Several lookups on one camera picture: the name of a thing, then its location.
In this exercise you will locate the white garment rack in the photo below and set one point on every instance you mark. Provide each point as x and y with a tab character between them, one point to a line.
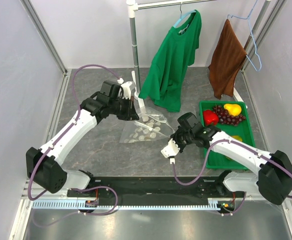
133	7

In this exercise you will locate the brown towel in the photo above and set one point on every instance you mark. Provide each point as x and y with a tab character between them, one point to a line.
227	60

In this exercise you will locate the orange green mango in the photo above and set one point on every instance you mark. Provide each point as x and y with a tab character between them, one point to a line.
237	137

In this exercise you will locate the clear dotted zip top bag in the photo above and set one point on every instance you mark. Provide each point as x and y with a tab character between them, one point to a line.
151	126

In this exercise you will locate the aluminium frame post right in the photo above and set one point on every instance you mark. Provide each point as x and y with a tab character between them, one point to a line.
261	27

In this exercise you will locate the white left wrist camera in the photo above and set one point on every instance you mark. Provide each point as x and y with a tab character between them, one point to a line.
127	89

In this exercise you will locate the red bell pepper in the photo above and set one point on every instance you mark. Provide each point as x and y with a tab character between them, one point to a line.
210	117

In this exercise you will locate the green t-shirt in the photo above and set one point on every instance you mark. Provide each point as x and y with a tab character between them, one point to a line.
163	84

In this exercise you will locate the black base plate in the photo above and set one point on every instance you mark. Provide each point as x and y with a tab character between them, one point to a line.
165	189

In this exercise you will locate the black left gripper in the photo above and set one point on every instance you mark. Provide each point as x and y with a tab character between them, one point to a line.
130	113

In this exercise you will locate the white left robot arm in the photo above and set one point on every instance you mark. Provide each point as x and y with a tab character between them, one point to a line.
44	165

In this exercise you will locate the slotted cable duct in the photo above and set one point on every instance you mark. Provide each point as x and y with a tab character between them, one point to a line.
81	204

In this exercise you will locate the purple grape bunch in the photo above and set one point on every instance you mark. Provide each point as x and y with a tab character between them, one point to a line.
225	118

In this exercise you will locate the aluminium frame post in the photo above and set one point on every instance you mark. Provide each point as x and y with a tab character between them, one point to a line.
261	27
31	11

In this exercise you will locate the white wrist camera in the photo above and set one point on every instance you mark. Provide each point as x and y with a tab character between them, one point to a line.
171	149
127	89

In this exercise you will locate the green plastic tray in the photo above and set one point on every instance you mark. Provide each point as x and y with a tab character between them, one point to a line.
219	161

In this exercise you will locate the blue wire hanger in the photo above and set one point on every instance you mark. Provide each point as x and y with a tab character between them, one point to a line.
251	35

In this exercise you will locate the light blue shirt hanger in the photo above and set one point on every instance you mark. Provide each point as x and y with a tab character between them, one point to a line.
182	15

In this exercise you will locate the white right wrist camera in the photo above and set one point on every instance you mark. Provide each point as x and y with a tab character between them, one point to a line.
171	149

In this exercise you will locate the aluminium frame post left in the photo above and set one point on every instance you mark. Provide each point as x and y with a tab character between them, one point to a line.
31	11

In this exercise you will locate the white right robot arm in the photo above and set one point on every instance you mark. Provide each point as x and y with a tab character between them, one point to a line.
271	173

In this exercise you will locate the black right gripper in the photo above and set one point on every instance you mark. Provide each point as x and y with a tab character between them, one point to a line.
174	137

